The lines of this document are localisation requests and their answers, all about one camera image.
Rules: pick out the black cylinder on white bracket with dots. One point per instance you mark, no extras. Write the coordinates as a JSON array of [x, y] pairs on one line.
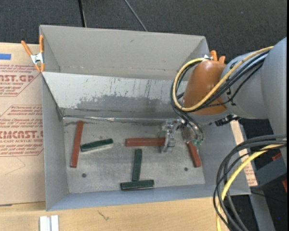
[[222, 121]]

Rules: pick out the brown cardboard board red print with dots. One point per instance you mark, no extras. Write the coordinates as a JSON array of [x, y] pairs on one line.
[[19, 172]]

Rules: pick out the red-brown flat block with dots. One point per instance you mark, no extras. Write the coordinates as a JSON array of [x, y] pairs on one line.
[[144, 142], [77, 143], [194, 155]]

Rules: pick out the dark green flat block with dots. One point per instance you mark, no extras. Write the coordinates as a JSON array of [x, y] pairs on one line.
[[96, 145], [137, 185], [137, 165]]

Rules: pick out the grey metal bin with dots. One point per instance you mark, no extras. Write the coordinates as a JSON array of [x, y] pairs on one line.
[[125, 97]]

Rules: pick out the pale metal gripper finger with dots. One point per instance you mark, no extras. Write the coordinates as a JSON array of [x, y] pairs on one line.
[[164, 148], [172, 138]]

